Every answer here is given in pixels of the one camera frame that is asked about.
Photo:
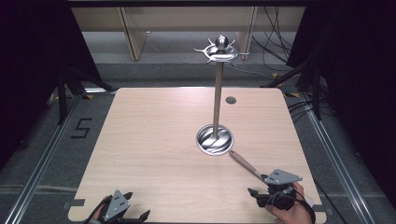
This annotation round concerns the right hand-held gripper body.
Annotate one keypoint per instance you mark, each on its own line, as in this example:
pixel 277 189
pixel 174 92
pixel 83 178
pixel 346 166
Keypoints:
pixel 280 177

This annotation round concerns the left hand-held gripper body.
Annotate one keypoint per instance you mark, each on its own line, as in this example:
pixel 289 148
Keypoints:
pixel 116 203

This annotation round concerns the metal utensil rack with hooks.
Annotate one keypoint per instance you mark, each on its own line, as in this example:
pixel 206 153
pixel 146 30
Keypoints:
pixel 218 93

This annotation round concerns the person's left hand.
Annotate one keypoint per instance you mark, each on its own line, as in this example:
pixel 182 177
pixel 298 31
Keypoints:
pixel 101 210

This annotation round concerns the person's right hand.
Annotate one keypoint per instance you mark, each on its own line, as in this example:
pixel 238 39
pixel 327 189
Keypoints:
pixel 295 214

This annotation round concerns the grey round table grommet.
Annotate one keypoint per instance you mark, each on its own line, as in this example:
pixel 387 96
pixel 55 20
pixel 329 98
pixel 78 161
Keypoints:
pixel 230 100

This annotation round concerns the black metal stand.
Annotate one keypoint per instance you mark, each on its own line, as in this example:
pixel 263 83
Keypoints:
pixel 62 93
pixel 316 93

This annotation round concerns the black curtain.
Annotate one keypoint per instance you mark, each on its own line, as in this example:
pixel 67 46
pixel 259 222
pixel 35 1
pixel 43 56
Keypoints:
pixel 28 62
pixel 358 77

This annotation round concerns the beige wooden cabinet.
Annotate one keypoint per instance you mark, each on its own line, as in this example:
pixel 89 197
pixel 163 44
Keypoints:
pixel 186 18

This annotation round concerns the aluminium floor rail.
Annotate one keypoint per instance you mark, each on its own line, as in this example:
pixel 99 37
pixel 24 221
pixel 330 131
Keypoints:
pixel 40 168
pixel 339 168

